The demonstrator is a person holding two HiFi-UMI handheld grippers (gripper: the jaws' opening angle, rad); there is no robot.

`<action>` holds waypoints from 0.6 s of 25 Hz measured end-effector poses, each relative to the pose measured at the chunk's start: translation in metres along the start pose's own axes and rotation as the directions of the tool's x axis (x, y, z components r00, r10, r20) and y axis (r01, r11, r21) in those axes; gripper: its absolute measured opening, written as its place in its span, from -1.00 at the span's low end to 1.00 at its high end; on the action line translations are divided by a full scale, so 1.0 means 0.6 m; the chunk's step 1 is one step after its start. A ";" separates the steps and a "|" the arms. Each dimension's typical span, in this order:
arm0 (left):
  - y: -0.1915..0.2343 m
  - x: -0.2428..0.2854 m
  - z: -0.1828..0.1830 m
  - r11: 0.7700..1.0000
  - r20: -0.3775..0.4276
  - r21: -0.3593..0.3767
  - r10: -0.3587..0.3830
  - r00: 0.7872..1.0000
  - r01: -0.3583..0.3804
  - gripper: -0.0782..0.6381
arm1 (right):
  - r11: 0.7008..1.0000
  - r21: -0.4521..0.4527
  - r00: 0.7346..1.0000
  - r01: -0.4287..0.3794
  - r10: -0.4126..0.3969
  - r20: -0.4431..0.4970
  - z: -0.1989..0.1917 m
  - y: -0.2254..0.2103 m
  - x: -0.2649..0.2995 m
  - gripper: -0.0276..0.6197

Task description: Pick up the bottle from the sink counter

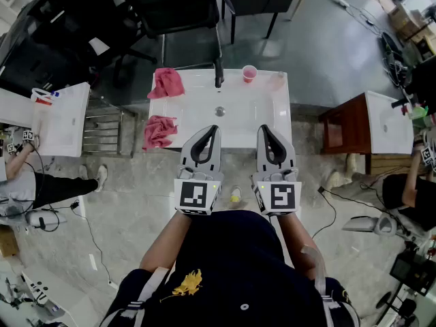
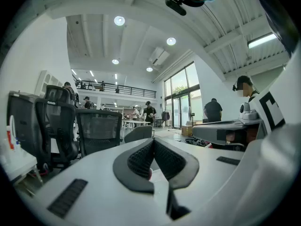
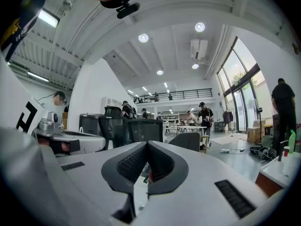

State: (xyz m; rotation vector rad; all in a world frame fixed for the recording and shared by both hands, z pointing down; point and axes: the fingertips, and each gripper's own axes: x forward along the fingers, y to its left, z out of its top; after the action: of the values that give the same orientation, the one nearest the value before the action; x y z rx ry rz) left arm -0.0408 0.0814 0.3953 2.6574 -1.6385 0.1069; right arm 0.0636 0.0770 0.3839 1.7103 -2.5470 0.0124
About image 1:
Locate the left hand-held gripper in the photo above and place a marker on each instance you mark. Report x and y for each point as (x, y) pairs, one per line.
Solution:
(194, 196)

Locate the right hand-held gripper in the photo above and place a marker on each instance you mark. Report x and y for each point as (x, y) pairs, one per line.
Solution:
(282, 196)

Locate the clear plastic cup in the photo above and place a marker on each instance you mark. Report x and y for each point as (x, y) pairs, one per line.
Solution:
(277, 80)

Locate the person's left forearm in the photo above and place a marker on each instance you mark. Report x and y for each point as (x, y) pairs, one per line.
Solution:
(163, 244)

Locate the person's right forearm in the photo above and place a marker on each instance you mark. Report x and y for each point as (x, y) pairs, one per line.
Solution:
(293, 230)

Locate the white sink on cabinet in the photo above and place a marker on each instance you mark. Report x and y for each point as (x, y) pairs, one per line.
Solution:
(388, 124)

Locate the white sink basin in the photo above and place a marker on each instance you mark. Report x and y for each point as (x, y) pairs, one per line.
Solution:
(61, 121)

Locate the green plastic bottle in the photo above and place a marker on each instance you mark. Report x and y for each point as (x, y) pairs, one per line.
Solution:
(418, 112)

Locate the crumpled pink towel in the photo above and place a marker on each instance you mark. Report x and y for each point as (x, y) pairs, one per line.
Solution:
(167, 83)
(157, 131)

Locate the brown wooden cabinet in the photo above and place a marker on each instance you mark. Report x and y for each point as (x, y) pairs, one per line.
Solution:
(344, 124)

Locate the pink plastic cup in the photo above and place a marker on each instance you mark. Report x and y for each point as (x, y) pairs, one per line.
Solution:
(249, 73)

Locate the metal bar rack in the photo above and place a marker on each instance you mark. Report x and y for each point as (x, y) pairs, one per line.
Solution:
(102, 136)

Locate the person's dark shirt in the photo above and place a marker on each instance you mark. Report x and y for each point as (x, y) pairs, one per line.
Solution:
(238, 267)

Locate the black mesh cantilever chair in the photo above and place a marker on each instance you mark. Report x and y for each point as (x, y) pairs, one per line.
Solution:
(177, 9)

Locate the light wooden chair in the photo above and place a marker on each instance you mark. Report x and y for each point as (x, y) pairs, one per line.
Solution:
(299, 2)

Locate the white power strip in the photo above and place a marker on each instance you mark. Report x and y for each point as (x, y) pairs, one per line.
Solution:
(340, 0)

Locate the red and white tube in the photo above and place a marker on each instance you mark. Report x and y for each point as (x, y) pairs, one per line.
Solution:
(42, 98)

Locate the black office chair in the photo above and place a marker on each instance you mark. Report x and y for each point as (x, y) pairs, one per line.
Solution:
(68, 39)

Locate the black equipment case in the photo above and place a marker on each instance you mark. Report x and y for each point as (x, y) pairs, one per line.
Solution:
(413, 272)

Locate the cardboard boxes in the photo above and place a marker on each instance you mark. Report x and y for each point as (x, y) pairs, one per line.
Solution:
(403, 20)

